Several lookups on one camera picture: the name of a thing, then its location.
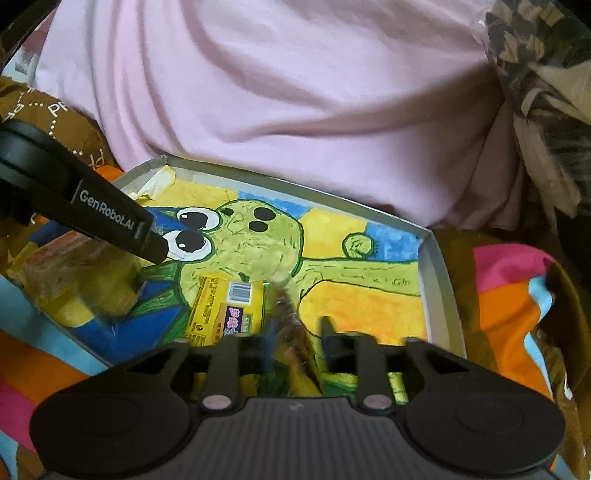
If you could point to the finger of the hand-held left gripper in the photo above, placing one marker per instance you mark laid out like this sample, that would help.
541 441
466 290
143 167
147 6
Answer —
120 219

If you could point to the grey tray with frog drawing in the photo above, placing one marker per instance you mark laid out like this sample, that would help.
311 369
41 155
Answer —
351 295

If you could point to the rice crispy bar packet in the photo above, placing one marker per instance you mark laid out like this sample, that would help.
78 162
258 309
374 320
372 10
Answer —
92 297

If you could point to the pink cloth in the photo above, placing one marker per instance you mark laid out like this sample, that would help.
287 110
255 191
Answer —
277 101

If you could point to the yellow snack bar packet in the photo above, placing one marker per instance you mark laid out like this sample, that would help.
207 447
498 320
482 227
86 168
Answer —
226 304

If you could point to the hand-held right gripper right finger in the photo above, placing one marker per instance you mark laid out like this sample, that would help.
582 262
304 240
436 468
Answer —
330 346

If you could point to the orange brown snack packet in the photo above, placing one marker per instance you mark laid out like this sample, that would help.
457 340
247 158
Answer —
60 254

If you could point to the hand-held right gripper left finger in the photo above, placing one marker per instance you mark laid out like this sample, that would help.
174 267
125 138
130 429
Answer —
269 344

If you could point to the brown patterned blanket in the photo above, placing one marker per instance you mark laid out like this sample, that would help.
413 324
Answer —
51 120

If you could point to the dark dried fruit packet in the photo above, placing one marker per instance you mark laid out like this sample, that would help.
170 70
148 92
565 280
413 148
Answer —
293 323

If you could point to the beige tape piece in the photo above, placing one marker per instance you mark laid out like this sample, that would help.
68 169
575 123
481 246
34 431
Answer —
157 182

